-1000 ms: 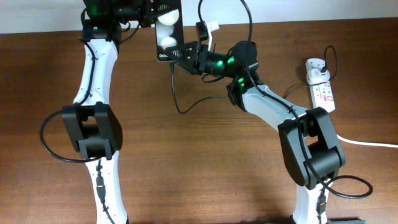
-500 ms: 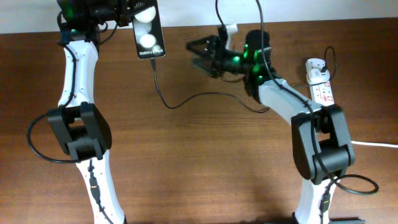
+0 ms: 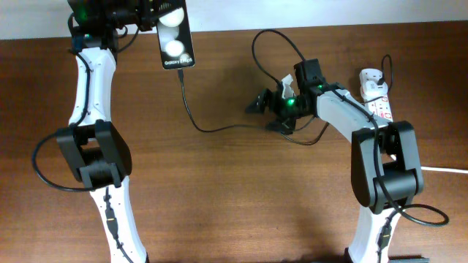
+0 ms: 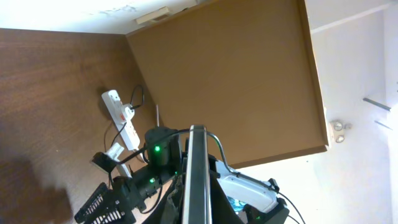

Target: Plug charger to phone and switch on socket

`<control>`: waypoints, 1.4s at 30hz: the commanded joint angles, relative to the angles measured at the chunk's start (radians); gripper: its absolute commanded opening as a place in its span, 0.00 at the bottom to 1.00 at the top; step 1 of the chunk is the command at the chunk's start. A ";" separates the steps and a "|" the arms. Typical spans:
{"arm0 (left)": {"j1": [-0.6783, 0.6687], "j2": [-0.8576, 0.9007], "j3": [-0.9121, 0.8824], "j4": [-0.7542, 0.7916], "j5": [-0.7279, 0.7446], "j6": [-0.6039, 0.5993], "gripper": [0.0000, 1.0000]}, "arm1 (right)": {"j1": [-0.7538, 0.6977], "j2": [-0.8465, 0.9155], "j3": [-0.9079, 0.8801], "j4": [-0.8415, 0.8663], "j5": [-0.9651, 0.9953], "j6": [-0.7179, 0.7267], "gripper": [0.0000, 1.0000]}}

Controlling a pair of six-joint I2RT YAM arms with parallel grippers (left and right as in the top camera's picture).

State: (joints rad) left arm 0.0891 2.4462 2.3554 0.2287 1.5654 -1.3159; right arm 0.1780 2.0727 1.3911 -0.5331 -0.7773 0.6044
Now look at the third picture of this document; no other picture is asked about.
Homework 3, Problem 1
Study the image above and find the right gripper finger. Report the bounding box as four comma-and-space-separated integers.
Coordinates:
245, 89, 272, 113
265, 121, 295, 134

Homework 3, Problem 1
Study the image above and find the black charging cable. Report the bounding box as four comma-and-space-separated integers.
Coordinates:
177, 54, 394, 146

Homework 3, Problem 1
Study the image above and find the black smartphone with white circles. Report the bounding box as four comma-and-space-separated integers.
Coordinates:
156, 0, 195, 70

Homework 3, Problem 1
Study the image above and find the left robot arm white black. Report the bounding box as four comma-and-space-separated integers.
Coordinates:
56, 1, 157, 262

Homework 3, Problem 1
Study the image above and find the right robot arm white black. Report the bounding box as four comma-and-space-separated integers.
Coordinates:
246, 58, 424, 262

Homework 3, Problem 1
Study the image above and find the white USB charger plug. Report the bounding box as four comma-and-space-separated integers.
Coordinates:
361, 80, 388, 100

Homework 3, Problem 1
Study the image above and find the white power strip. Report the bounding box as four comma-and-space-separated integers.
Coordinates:
359, 69, 393, 122

